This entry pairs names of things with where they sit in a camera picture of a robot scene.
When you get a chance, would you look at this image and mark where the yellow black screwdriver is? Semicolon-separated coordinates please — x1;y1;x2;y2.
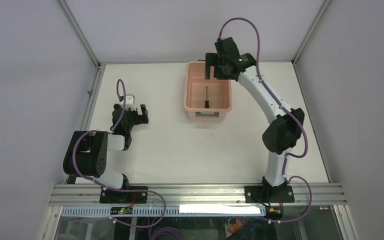
204;86;210;109

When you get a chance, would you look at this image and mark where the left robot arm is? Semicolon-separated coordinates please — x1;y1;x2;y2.
62;103;149;203

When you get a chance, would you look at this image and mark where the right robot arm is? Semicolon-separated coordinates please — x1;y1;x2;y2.
204;37;305;203

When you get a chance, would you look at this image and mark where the pink plastic bin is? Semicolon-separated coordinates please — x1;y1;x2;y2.
183;61;233;123

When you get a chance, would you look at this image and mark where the orange object under table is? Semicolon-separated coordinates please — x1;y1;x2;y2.
226;217;247;234

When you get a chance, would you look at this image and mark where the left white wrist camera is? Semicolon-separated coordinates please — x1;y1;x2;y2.
120;93;136;111

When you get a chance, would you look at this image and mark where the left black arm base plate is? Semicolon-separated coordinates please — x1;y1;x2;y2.
99;185;148;205

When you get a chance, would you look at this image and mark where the white slotted cable duct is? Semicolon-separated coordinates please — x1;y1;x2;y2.
61;204;266;218

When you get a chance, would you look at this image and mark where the coiled purple cable below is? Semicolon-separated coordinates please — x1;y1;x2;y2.
149;227;185;240

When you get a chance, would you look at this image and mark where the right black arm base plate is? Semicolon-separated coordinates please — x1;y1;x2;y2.
244;185;295;204

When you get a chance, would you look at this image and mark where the aluminium mounting rail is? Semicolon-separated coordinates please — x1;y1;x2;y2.
49;183;347;206

